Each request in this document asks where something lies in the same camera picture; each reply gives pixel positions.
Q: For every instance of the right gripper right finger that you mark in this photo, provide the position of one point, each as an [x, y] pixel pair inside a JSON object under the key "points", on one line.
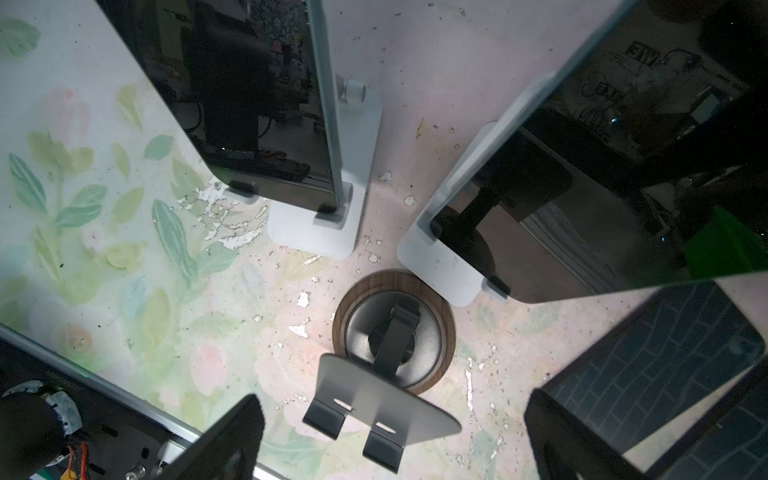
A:
{"points": [[564, 448]]}

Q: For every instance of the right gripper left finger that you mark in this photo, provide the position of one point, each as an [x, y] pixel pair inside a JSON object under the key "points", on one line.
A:
{"points": [[227, 450]]}

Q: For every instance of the round black phone stand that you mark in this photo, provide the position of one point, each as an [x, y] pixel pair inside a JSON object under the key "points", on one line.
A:
{"points": [[393, 339]]}

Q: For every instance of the white phone stand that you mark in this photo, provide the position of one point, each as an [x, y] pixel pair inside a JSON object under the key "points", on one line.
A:
{"points": [[441, 249], [332, 232]]}

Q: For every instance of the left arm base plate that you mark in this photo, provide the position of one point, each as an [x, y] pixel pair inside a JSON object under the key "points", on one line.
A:
{"points": [[58, 426]]}

